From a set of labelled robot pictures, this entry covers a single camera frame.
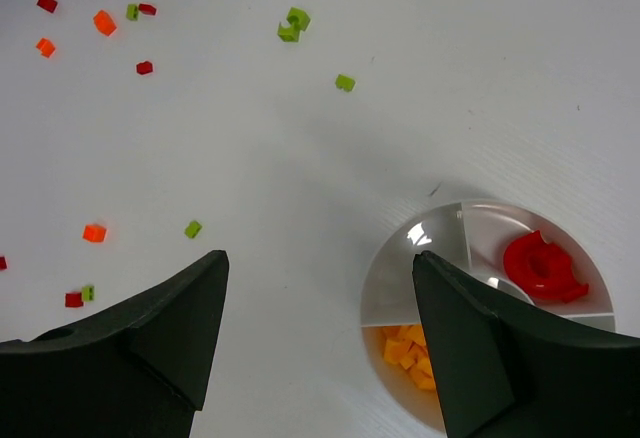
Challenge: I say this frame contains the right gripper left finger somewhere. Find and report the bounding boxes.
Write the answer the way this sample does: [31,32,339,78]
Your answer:
[1,251,229,438]

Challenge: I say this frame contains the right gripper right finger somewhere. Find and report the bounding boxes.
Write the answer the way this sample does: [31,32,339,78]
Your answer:
[412,251,639,437]

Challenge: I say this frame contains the red arch lego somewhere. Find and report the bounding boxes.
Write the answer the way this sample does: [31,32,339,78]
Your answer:
[503,230,589,303]

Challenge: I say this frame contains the yellow-orange legos in bowl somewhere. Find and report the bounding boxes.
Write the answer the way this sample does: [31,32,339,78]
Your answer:
[381,324,436,392]

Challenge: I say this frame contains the lime green lego centre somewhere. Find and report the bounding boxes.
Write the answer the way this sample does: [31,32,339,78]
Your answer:
[81,285,95,302]

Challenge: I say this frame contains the dark red lego centre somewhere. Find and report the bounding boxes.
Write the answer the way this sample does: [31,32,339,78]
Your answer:
[64,291,84,308]

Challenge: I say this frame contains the white divided bowl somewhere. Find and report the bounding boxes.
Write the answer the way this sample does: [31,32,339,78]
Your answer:
[359,198,616,434]

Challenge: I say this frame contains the orange lego middle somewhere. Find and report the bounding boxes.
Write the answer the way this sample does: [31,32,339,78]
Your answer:
[83,223,108,243]

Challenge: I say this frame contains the lime green lego middle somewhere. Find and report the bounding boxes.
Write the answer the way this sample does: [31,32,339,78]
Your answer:
[184,220,203,239]

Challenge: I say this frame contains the dark red lego upper right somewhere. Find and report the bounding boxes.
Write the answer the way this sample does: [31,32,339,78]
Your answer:
[136,61,154,76]

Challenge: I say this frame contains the lime green lego far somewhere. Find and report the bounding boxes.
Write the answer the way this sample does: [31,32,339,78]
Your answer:
[335,74,356,92]

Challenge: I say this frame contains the orange small lego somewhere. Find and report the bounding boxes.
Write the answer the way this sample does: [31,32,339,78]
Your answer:
[36,38,56,58]

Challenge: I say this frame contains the orange two-by-two lego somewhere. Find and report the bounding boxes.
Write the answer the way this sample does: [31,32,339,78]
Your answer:
[93,10,117,37]

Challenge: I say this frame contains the lime green lego upper left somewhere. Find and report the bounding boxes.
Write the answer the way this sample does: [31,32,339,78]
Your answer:
[126,3,139,21]

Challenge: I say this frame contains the dark red small lego upper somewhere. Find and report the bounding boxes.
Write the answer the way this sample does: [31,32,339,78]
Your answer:
[138,3,157,16]

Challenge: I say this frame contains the dark red square lego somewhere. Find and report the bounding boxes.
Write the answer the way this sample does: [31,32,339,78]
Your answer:
[36,0,58,14]

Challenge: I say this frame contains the lime green lego pair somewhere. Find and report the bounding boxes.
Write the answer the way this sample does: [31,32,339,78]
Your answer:
[277,7,311,43]

